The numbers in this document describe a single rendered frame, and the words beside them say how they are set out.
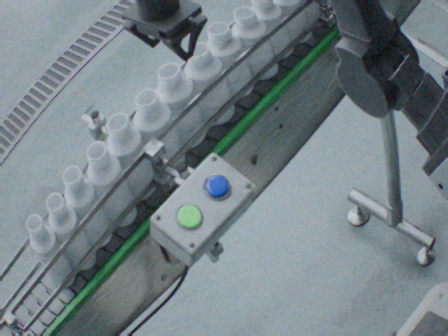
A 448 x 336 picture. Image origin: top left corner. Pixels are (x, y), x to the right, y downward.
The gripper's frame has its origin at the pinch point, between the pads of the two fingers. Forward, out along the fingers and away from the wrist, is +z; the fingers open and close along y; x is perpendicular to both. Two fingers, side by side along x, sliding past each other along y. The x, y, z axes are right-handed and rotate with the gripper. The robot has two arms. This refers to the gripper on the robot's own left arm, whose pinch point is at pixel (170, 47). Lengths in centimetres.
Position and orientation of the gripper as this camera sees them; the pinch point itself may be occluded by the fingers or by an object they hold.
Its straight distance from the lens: 150.0
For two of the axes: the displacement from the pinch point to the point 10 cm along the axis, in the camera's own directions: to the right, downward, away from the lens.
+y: 7.4, 4.3, -5.1
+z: 1.8, 6.1, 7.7
